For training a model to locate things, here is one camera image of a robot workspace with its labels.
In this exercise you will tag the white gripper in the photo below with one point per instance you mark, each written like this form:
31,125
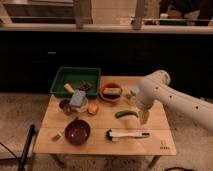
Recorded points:
144,104

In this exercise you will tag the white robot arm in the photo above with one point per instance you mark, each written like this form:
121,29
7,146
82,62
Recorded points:
155,86

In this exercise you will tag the orange bowl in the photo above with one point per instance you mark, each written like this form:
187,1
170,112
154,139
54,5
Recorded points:
110,98

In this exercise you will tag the tan block in bowl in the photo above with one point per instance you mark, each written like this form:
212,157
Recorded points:
112,91

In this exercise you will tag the dark purple bowl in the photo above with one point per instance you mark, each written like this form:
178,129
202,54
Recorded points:
77,132

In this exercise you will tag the grey cloth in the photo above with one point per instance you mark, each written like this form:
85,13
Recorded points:
134,90

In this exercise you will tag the wooden folding table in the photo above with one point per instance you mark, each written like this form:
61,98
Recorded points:
159,143

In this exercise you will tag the orange fruit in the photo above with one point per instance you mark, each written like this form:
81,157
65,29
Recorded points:
93,108

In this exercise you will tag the dark berries cluster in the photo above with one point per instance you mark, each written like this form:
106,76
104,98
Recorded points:
85,86

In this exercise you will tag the green plastic tray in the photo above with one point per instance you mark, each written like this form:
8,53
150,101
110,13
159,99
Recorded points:
75,77

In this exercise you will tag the dark round cup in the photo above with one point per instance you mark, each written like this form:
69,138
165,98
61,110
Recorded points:
65,107

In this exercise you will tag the yellow banana toy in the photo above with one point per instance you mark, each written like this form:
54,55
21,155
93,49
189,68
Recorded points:
69,88

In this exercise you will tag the small wooden block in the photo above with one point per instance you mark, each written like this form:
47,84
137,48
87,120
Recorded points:
57,136

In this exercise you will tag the black pole stand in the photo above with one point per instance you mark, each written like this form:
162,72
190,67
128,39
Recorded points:
23,158

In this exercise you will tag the white black handled tool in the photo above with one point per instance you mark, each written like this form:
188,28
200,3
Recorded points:
115,136

